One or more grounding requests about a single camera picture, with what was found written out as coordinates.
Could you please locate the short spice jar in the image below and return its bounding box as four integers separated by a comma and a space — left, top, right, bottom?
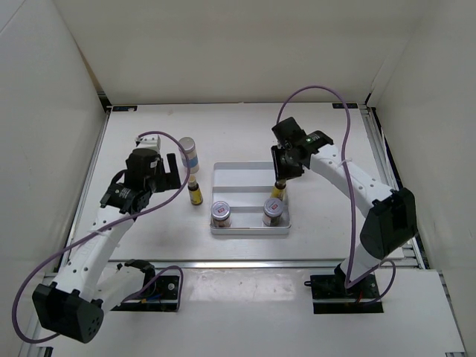
263, 198, 284, 227
210, 201, 231, 228

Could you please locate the dark corner label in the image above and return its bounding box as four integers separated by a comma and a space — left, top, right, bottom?
112, 106, 138, 112
332, 103, 358, 109

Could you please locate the white divided tray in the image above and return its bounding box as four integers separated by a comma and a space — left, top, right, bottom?
210, 161, 292, 237

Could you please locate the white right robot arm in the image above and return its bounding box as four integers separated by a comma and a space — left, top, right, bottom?
271, 127, 417, 298

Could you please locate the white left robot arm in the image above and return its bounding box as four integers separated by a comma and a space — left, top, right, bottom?
32, 147, 181, 344

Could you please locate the right dark corner label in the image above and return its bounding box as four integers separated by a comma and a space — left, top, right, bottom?
332, 103, 358, 109

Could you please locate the aluminium frame rail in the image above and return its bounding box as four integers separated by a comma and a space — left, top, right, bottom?
107, 259, 347, 269

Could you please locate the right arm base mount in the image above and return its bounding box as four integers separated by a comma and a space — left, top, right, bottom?
304, 272, 384, 315

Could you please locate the left tall blue-label jar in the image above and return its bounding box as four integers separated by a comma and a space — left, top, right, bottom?
179, 137, 199, 174

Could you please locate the small yellow-label bottle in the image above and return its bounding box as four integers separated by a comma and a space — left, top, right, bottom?
187, 175, 203, 206
270, 179, 286, 201

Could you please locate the left dark corner label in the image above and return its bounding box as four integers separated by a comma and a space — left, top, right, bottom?
112, 106, 138, 112

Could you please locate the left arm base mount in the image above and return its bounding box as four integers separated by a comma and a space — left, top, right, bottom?
112, 260, 184, 312

